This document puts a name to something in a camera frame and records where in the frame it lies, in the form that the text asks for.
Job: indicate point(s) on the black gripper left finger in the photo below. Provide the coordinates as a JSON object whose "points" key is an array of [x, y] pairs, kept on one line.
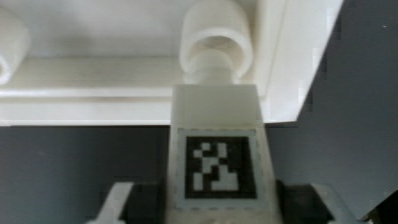
{"points": [[132, 205]]}

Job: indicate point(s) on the white square tabletop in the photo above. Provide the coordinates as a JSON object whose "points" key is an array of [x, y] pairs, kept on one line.
{"points": [[91, 55]]}

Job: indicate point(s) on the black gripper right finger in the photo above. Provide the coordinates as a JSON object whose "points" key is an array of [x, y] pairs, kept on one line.
{"points": [[311, 205]]}

